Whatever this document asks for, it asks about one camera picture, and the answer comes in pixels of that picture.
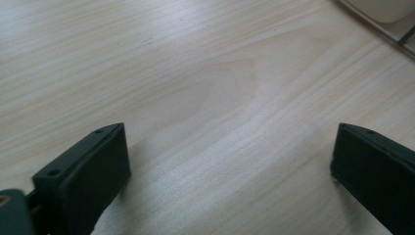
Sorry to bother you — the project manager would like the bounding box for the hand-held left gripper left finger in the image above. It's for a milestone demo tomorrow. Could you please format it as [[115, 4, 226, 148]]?
[[31, 122, 132, 235]]

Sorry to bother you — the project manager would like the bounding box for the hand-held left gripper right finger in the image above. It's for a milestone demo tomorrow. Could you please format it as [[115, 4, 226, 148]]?
[[330, 122, 415, 235]]

